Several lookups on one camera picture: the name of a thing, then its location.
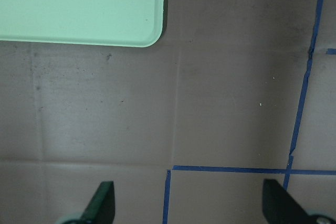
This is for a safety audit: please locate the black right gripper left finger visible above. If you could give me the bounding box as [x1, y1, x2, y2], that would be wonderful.
[79, 181, 116, 224]

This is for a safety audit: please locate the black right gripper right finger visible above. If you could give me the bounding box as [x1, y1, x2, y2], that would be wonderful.
[262, 179, 315, 224]

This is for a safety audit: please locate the brown paper table cover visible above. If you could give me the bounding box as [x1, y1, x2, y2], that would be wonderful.
[1, 0, 335, 223]

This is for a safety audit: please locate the green plastic tray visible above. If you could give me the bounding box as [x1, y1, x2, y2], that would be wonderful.
[1, 0, 164, 48]

